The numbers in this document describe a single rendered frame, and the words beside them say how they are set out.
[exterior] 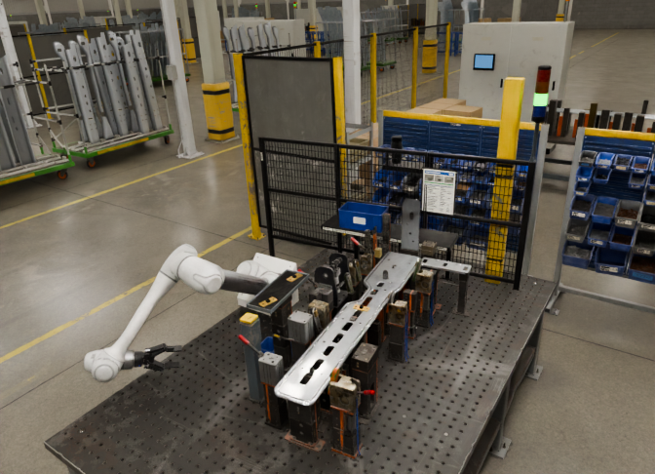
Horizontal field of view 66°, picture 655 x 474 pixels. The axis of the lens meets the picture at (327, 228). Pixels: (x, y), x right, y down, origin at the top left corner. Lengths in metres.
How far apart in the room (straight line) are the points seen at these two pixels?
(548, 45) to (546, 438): 6.53
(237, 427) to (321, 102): 3.14
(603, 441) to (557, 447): 0.29
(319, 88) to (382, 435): 3.24
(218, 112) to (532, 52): 5.56
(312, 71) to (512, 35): 4.84
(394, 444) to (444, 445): 0.21
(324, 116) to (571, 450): 3.23
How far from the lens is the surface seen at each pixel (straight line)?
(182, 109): 9.29
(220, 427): 2.52
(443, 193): 3.33
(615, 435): 3.71
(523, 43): 8.97
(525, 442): 3.49
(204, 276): 2.40
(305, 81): 4.86
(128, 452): 2.55
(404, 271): 2.97
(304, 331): 2.38
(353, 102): 6.98
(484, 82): 9.19
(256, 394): 2.57
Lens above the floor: 2.44
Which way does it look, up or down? 24 degrees down
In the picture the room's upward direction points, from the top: 2 degrees counter-clockwise
